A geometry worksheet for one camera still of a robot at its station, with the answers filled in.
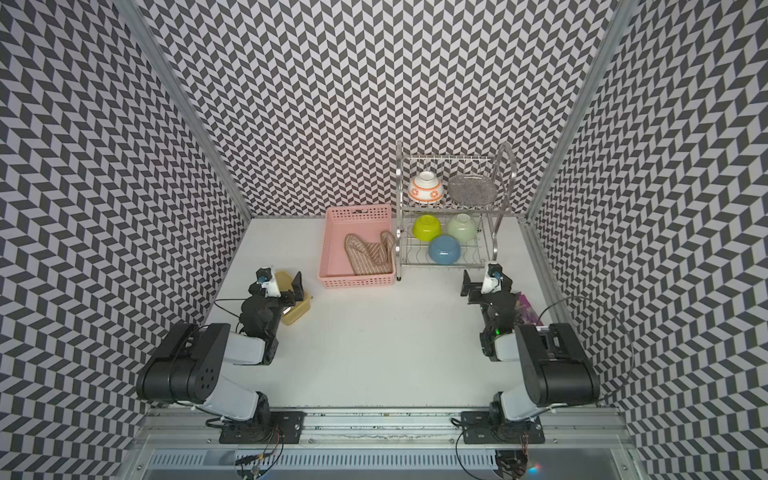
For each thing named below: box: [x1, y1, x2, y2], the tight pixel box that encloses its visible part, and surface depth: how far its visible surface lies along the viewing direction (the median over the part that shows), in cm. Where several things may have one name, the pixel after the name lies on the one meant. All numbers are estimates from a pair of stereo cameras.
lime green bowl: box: [413, 214, 442, 242], surface depth 107 cm
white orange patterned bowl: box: [408, 171, 444, 203], surface depth 86 cm
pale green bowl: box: [446, 213, 477, 242], surface depth 107 cm
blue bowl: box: [428, 234, 461, 265], surface depth 102 cm
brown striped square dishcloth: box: [344, 231, 396, 275], surface depth 107 cm
